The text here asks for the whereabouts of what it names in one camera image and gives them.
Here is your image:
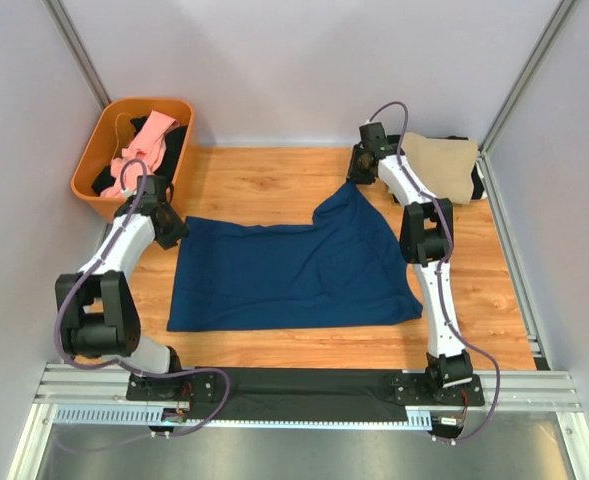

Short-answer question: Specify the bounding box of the orange plastic laundry basket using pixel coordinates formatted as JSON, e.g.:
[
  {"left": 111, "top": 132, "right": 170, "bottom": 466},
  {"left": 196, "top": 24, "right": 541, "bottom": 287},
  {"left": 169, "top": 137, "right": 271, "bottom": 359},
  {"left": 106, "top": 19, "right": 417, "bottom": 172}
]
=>
[{"left": 71, "top": 97, "right": 198, "bottom": 222}]

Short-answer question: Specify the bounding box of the aluminium corner post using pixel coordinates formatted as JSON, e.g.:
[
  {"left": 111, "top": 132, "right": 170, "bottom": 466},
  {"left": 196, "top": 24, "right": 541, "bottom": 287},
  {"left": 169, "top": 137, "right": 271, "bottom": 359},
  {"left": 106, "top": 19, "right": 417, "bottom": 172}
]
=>
[
  {"left": 479, "top": 0, "right": 578, "bottom": 151},
  {"left": 43, "top": 0, "right": 111, "bottom": 109}
]

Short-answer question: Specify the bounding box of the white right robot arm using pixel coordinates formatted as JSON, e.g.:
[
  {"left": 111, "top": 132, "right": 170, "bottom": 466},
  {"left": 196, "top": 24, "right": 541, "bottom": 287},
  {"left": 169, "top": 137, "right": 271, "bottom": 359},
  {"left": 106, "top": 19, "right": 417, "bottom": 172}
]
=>
[{"left": 347, "top": 120, "right": 484, "bottom": 407}]

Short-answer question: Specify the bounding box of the folded beige t shirt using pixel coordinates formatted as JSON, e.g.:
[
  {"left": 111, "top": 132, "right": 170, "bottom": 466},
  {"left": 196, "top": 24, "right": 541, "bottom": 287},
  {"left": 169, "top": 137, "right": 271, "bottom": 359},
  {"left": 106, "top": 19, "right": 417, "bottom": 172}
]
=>
[{"left": 402, "top": 132, "right": 484, "bottom": 205}]

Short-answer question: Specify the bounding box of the pink t shirt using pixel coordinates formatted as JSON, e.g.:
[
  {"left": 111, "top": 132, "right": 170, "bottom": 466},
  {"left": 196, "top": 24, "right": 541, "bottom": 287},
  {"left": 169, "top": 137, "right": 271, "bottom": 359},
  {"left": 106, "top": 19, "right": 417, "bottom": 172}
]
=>
[{"left": 98, "top": 111, "right": 181, "bottom": 199}]

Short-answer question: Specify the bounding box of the black garment in basket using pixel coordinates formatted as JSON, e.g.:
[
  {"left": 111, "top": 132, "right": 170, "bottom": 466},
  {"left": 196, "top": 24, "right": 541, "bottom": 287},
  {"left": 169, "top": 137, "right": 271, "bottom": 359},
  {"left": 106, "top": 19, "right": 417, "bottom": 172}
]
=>
[{"left": 90, "top": 114, "right": 190, "bottom": 197}]

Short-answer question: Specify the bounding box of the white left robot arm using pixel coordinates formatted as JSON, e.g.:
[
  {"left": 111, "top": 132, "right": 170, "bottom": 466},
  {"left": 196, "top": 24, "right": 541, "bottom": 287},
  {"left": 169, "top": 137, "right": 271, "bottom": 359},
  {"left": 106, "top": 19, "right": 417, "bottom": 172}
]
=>
[{"left": 54, "top": 175, "right": 190, "bottom": 402}]

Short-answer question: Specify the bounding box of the folded black t shirt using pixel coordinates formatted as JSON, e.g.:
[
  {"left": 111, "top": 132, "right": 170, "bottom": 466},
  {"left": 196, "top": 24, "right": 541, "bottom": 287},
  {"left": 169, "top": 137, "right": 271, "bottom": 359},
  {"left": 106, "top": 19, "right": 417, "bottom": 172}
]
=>
[{"left": 382, "top": 133, "right": 489, "bottom": 205}]

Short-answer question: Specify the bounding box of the left aluminium corner post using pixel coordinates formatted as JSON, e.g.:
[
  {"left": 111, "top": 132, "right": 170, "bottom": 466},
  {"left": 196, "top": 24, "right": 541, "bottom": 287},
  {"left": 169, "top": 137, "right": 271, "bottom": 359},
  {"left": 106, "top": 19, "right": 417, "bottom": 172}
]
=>
[{"left": 43, "top": 0, "right": 111, "bottom": 109}]

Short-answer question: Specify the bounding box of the aluminium front rail frame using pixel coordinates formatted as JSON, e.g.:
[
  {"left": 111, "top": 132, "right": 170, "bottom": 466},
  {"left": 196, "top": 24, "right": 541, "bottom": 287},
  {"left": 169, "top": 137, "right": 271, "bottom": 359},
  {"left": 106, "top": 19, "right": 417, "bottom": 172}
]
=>
[{"left": 35, "top": 364, "right": 581, "bottom": 438}]

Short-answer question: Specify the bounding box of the right aluminium corner post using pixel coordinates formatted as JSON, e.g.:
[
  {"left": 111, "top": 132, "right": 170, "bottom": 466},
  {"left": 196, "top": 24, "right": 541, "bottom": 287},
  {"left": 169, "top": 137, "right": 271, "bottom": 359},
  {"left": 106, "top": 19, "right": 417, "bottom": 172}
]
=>
[{"left": 479, "top": 0, "right": 578, "bottom": 151}]

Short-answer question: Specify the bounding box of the blue printed t shirt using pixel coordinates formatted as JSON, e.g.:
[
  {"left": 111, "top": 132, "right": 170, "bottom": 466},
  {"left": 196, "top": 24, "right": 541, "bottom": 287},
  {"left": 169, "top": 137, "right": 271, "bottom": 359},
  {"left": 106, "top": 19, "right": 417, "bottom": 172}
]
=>
[{"left": 167, "top": 183, "right": 423, "bottom": 332}]

